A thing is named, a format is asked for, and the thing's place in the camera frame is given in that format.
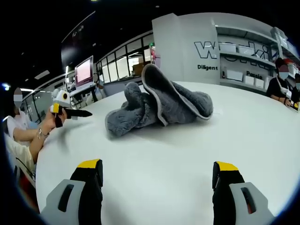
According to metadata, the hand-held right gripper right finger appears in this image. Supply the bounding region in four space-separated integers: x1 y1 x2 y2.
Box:
212 161 276 225

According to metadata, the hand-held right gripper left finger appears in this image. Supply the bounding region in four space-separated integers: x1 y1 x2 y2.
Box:
39 158 104 225

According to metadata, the grey towel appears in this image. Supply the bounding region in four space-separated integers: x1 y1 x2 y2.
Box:
105 63 214 140

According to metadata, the person's left hand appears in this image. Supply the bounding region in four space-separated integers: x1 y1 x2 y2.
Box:
44 106 69 133

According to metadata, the white desk under monitor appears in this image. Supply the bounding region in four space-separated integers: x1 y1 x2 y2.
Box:
69 83 98 105

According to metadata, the computer monitor with pink screen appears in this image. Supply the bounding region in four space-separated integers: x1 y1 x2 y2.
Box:
74 55 94 89

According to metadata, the person's cream sleeve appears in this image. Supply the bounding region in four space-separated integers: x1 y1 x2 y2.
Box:
4 137 36 173

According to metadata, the white table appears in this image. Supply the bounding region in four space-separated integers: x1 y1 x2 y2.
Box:
35 80 300 225

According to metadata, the silver bracelet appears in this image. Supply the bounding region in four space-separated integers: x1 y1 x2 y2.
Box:
37 127 50 141

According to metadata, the white wall shelving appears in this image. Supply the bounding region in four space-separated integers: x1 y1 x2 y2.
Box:
215 23 300 94

